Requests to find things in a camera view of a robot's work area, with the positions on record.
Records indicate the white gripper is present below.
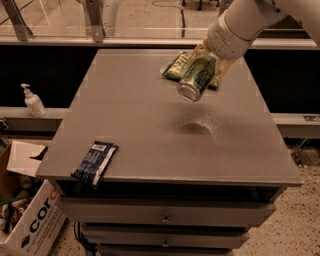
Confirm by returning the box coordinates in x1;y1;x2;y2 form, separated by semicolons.
187;14;252;88

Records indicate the green soda can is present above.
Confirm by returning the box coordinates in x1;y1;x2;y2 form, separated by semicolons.
178;53;217;102

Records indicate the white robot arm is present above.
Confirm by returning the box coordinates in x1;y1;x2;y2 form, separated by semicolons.
188;0;320;75

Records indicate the green chip bag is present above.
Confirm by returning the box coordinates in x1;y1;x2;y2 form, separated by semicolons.
160;50;221;90

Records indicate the grey drawer cabinet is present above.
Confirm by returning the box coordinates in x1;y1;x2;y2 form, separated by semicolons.
38;49;302;256

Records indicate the blue snack packet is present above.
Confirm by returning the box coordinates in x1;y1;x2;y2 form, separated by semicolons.
71;141;118;188

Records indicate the white pump bottle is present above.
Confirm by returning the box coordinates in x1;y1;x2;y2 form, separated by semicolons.
21;83;47;117

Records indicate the top drawer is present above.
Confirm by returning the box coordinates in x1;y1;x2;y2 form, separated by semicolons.
58;197;276;228

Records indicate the drawer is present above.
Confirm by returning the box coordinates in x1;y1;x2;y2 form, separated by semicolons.
82;225;249;249
58;197;276;228

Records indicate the middle drawer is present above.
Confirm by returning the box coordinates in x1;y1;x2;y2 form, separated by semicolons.
82;225;249;249

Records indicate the white cardboard box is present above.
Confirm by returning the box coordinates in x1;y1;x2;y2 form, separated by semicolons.
0;141;66;256

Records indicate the metal railing frame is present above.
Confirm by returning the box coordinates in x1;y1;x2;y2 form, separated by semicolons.
0;0;320;46

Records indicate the black cable under cabinet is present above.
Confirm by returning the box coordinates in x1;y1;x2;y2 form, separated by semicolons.
73;221;98;256

